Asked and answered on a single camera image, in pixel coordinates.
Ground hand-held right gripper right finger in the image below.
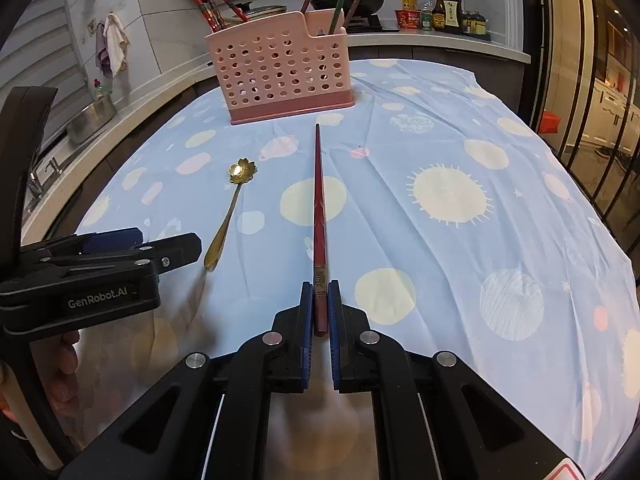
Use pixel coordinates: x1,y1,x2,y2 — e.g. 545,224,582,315
327,280,587,480

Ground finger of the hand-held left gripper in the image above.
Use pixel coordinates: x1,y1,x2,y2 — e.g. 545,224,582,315
47,232,202,277
21,228,146,260

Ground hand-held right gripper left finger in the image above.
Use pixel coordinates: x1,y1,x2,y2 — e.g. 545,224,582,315
57,281,317,480

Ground gold flower spoon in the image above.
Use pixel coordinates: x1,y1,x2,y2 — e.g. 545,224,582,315
203,158,259,272

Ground maroon chopstick gold band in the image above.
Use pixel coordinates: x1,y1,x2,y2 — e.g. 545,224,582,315
311,123,331,337

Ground pink perforated utensil holder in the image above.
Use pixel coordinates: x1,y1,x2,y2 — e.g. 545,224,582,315
206,8,356,125

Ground person's left hand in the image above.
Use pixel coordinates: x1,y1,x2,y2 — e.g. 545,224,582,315
34,330,82,407

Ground metal basin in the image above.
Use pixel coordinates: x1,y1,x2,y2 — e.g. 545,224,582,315
65,92,117,145

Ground blue printed tablecloth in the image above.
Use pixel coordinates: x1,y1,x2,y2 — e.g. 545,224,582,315
75,57,640,467

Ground purple cloth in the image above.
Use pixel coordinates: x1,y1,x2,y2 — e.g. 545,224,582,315
95,22,114,74

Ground white towel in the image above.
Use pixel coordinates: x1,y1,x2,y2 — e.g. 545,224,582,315
103,12,130,79

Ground window blind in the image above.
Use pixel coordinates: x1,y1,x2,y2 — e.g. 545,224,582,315
0,0,101,151

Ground wok with glass lid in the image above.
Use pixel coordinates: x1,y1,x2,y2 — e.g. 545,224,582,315
220,4,289,24

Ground black gas stove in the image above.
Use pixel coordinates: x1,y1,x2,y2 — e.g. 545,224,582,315
345,15,384,31

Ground black wok with lid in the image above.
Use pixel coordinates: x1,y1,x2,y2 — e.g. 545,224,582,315
310,0,387,19

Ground blue condiment jar set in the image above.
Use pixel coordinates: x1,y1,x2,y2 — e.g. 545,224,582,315
461,10,489,36

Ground dark soy sauce bottle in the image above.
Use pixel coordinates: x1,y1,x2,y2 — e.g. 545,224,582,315
442,0,464,35

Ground sliding glass door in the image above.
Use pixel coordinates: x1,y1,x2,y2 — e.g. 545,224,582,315
520,0,640,271

